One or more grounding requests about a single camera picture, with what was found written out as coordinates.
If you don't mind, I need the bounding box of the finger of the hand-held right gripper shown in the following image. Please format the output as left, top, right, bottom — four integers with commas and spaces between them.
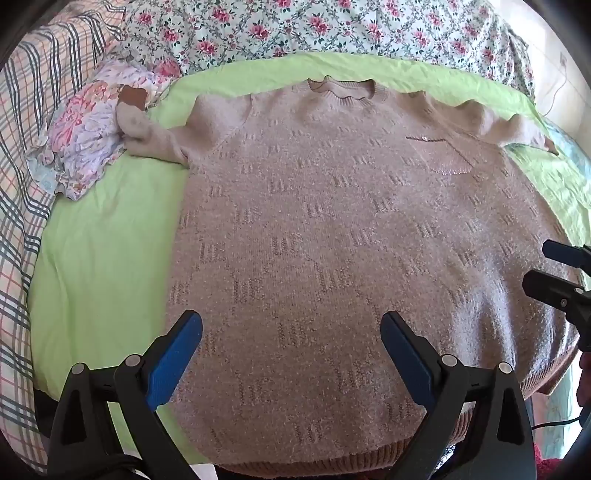
542, 239, 591, 270
523, 270, 591, 320

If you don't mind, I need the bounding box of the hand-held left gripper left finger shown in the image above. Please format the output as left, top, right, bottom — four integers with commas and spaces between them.
46, 310, 204, 480

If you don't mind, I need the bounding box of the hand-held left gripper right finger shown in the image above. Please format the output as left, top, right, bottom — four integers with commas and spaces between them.
379, 310, 539, 480

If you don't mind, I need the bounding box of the beige knit sweater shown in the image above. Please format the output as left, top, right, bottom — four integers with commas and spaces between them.
116, 78, 583, 480

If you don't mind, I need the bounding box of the light blue patterned sheet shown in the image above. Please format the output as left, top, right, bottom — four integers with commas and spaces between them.
531, 115, 591, 462

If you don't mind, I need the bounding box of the light green bed sheet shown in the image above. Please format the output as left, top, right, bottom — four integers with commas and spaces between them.
28, 51, 591, 462

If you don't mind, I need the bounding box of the pink floral ruffled garment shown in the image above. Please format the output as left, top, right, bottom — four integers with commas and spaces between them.
27, 58, 183, 201

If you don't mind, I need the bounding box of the plaid blanket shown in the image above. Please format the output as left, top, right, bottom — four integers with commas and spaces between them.
0, 0, 126, 462

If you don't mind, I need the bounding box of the rose floral quilt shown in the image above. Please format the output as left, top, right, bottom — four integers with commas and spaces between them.
117, 0, 536, 100

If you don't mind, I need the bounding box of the black cable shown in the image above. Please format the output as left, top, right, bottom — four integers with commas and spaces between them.
530, 416, 583, 431

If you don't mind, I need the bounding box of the white wall cable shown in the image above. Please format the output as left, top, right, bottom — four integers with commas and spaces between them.
539, 46, 583, 117

